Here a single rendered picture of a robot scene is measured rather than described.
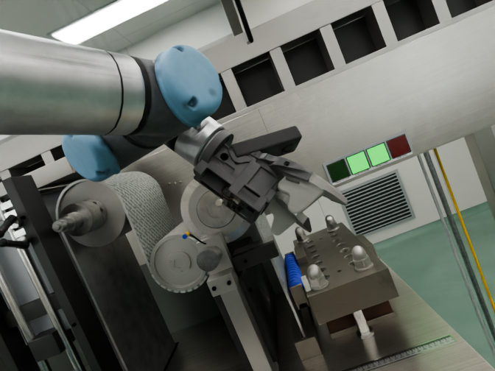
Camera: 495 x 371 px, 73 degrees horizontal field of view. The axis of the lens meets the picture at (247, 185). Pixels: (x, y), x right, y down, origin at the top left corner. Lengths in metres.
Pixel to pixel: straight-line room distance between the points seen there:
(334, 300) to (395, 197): 2.90
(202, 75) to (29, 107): 0.15
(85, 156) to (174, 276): 0.37
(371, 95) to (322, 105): 0.14
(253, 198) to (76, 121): 0.24
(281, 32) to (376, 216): 2.71
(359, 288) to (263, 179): 0.32
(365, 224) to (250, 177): 3.08
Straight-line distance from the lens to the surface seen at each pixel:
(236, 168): 0.48
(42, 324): 0.76
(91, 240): 0.78
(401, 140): 1.04
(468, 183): 3.84
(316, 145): 0.99
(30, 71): 0.28
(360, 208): 3.46
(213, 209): 0.65
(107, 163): 0.43
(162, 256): 0.72
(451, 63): 1.12
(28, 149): 1.23
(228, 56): 1.03
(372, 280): 0.69
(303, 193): 0.44
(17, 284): 0.75
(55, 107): 0.29
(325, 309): 0.69
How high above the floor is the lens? 1.31
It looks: 4 degrees down
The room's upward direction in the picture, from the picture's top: 23 degrees counter-clockwise
